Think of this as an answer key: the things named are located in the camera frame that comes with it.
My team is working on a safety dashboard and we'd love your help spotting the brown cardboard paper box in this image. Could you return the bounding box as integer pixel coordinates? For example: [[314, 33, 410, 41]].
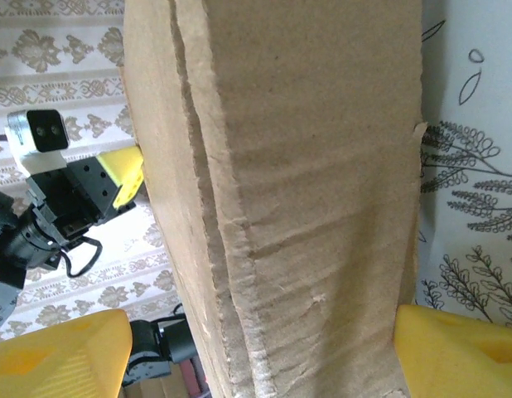
[[122, 0, 429, 398]]

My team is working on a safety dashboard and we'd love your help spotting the floral table cover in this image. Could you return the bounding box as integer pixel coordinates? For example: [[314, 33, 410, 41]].
[[413, 0, 512, 332]]

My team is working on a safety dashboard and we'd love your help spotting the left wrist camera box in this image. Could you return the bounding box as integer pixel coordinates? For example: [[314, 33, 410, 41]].
[[5, 108, 70, 173]]

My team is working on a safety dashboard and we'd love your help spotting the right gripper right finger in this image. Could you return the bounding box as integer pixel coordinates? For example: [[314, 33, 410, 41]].
[[394, 304, 512, 398]]

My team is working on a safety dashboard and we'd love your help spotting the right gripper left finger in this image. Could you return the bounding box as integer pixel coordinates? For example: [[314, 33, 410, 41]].
[[0, 308, 133, 398]]

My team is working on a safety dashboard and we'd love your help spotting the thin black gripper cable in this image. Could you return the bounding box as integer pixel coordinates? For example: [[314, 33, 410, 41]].
[[59, 235, 104, 279]]

